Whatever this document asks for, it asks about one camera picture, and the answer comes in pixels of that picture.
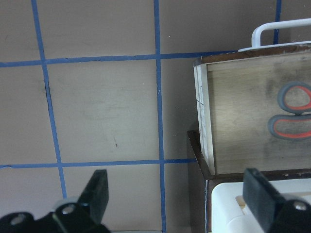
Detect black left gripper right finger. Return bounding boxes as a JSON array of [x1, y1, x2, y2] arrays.
[[242, 168, 286, 232]]

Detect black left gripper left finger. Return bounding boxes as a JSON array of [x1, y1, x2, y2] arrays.
[[77, 169, 108, 224]]

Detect orange grey handled scissors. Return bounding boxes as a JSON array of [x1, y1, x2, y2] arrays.
[[267, 81, 311, 141]]

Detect light wooden drawer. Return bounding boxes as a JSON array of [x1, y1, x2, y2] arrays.
[[193, 18, 311, 175]]

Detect white plastic tray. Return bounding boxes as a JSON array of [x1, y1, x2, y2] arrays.
[[210, 174, 311, 233]]

